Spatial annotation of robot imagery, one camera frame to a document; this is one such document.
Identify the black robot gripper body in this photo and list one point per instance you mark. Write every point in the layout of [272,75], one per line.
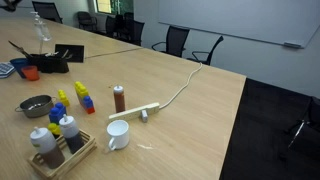
[10,4]

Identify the small blue building block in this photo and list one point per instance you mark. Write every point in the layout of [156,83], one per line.
[57,113]

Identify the small yellow building block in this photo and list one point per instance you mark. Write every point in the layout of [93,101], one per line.
[63,98]

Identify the long yellow building block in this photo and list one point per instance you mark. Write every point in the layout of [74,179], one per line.
[81,89]

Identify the wide yellow building block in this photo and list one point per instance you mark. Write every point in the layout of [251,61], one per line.
[54,128]

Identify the long red building block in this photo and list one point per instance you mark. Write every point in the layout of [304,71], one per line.
[90,110]

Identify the black mesh office chair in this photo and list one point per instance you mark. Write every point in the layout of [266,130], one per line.
[175,40]
[86,20]
[305,130]
[46,10]
[210,53]
[128,28]

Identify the clear pump dispenser bottle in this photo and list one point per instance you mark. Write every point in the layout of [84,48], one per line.
[40,30]

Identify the blue plastic cup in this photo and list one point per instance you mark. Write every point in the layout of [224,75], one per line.
[17,63]

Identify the black utensil container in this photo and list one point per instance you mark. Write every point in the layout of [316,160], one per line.
[50,64]

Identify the orange plastic cup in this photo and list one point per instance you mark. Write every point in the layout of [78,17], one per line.
[31,73]

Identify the black flat mat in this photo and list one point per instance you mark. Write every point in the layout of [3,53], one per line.
[74,52]

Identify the small metal pot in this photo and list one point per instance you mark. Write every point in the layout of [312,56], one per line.
[36,106]

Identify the window with green view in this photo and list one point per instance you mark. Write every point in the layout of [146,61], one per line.
[115,6]

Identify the white squeeze bottle brown sauce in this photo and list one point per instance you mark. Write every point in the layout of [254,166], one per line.
[70,133]
[46,146]

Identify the slim brown sauce bottle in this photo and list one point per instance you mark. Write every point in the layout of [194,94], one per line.
[119,99]

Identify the wooden slat crate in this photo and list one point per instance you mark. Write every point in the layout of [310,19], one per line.
[78,151]

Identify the white power strip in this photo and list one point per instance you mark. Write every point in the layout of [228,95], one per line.
[131,113]

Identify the white ceramic mug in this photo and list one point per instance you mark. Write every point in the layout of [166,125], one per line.
[118,135]

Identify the grey plug adapter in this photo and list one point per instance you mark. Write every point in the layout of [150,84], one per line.
[144,116]

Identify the grey whiteboard eraser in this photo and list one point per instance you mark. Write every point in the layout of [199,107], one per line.
[292,45]

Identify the white wall whiteboard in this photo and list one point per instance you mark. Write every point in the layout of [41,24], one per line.
[233,16]

